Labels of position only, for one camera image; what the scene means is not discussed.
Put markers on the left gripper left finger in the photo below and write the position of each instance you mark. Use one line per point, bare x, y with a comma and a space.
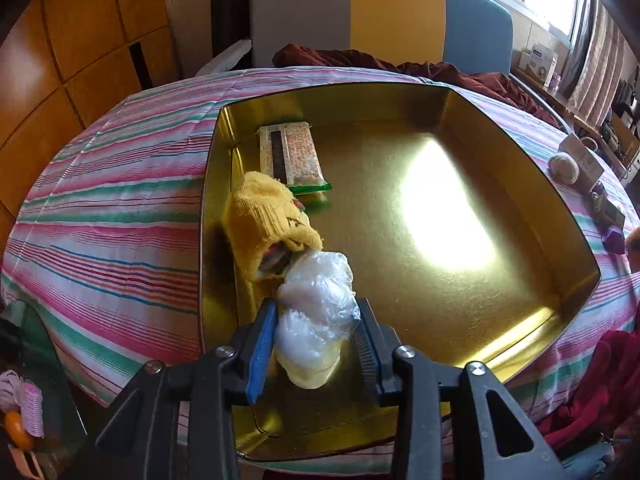
139, 440

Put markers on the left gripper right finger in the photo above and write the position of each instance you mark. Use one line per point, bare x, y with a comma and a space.
493, 438

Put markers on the white plastic bag bundle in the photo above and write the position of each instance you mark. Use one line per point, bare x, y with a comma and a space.
317, 313

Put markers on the yellow knitted sock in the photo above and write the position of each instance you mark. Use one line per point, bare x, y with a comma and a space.
262, 212

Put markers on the cracker packet green edge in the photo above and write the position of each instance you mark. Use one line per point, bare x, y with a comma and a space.
287, 154

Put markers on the green white carton box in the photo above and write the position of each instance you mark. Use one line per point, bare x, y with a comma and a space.
590, 170

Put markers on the striped bed cover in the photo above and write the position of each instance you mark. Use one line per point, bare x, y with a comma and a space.
105, 247

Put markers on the gold metal tin tray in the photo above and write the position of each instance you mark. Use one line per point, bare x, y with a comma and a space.
456, 237

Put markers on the purple small object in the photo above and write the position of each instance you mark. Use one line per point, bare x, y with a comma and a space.
613, 240

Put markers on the white fluffy ball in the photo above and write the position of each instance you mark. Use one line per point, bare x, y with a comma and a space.
563, 169

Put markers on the wooden side desk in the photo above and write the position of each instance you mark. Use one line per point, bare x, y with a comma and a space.
618, 145

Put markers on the dark red blanket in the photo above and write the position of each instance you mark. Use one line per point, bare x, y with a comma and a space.
494, 85

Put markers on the white appliance box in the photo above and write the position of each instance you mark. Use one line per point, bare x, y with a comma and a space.
539, 62

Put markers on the pink patterned curtain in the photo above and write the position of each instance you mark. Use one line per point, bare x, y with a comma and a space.
594, 66

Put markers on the wooden wardrobe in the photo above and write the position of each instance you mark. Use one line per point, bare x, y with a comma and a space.
64, 64

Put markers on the grey yellow blue headboard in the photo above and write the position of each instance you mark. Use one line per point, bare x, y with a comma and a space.
476, 36

